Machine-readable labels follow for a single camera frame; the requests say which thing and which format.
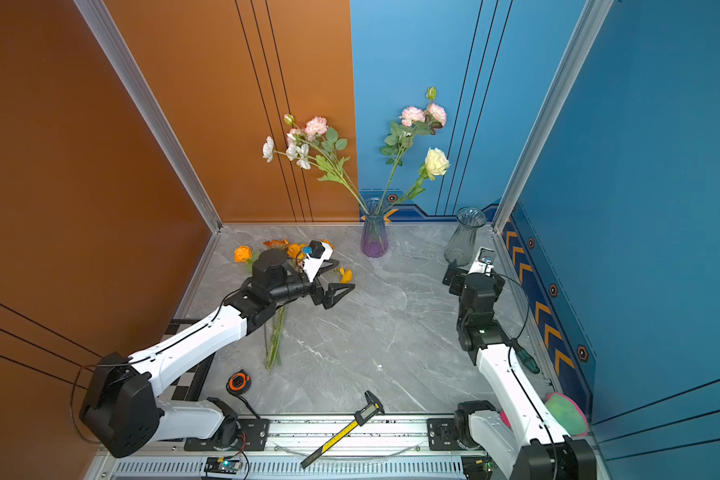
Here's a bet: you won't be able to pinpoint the pink rose bundle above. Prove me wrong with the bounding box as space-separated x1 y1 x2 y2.
265 306 287 370

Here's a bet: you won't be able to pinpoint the orange rose with leaves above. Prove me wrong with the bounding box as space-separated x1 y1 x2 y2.
233 244 271 355

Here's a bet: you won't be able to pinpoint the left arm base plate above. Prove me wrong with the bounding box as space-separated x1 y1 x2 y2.
184 418 270 453

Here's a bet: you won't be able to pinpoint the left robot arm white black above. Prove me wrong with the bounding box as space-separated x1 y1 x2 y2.
79 240 353 458

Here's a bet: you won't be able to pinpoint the yellow black caliper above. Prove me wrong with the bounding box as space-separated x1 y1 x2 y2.
300 390 385 469

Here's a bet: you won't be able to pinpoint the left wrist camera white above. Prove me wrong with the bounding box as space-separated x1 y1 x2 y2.
302 240 333 282

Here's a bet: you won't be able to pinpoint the cream rose with leaves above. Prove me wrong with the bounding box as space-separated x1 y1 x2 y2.
391 148 450 206

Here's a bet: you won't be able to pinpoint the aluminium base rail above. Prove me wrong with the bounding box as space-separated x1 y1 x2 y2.
85 414 489 479

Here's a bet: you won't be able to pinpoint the small white blossom spray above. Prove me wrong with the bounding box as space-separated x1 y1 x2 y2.
262 126 367 215

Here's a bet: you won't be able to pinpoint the right circuit board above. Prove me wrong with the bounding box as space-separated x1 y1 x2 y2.
461 456 494 480

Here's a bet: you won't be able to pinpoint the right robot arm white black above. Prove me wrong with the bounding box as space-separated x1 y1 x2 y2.
443 261 598 479

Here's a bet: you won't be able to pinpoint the checkerboard calibration plate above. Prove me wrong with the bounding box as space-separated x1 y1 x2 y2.
159 319 214 401

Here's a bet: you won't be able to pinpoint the circuit board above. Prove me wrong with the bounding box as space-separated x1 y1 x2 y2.
461 456 494 480
203 456 245 479

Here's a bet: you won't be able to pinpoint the plush toy white green pink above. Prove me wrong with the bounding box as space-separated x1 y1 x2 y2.
500 392 590 438

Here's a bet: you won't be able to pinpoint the green handled screwdriver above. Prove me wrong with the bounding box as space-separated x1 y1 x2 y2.
509 339 541 375

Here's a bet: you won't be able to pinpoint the left circuit board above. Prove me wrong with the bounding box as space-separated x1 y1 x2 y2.
203 456 245 479

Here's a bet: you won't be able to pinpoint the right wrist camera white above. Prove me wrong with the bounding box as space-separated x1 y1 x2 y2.
468 247 495 276

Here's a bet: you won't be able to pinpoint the small orange blossom stems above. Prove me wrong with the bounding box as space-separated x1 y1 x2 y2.
286 243 319 264

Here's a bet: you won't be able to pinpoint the orange poppy flower stem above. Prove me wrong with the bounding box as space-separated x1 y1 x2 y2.
336 267 353 284

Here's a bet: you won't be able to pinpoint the purple blue glass vase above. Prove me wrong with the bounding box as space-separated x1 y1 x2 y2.
361 198 389 258

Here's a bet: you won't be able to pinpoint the orange gerbera with leaf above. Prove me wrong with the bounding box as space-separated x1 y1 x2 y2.
263 239 290 249

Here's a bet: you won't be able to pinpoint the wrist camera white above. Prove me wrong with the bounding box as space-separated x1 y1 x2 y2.
468 247 495 276
302 240 333 282

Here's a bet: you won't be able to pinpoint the clear grey glass vase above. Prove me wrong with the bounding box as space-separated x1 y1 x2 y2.
444 207 487 267

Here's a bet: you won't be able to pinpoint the orange black tape measure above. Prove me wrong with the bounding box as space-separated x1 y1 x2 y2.
226 370 251 395

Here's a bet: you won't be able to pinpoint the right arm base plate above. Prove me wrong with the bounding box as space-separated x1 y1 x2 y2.
426 417 470 452

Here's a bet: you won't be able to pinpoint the pink peony spray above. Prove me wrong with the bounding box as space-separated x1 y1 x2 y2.
277 113 369 215
380 86 447 213

